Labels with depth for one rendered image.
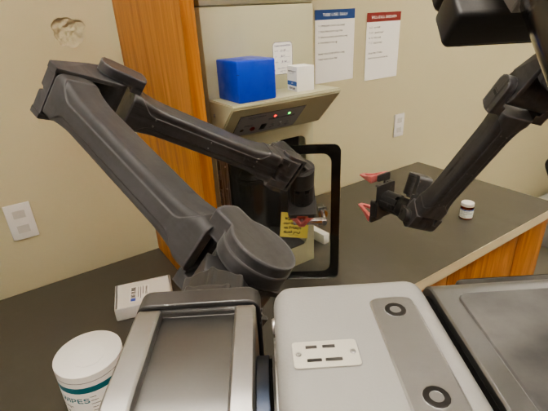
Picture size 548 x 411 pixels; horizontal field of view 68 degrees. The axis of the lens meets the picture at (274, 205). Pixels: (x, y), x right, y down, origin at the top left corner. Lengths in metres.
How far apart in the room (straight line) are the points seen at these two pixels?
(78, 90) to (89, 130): 0.07
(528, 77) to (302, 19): 0.58
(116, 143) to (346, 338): 0.37
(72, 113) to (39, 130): 0.81
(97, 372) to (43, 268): 0.68
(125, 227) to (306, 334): 1.31
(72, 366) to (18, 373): 0.30
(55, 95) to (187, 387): 0.45
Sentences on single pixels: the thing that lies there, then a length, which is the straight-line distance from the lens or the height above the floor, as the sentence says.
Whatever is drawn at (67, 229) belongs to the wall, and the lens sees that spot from 1.48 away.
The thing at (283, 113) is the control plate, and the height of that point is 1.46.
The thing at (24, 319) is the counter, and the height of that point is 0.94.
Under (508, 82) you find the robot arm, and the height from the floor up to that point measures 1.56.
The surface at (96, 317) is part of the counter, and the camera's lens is 1.29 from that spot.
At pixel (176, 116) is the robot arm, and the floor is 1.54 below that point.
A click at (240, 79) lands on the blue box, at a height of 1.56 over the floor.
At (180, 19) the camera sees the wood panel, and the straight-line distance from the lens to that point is 0.90.
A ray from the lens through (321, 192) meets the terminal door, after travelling 1.07.
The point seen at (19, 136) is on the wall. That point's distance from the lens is 1.38.
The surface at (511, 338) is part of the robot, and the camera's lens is 0.26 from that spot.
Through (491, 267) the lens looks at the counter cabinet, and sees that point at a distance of 1.78.
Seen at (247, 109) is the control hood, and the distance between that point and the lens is 0.95.
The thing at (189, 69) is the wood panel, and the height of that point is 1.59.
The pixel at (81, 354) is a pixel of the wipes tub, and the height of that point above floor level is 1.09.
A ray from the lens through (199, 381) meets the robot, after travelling 0.25.
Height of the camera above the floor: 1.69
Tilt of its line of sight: 25 degrees down
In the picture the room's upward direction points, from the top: 3 degrees counter-clockwise
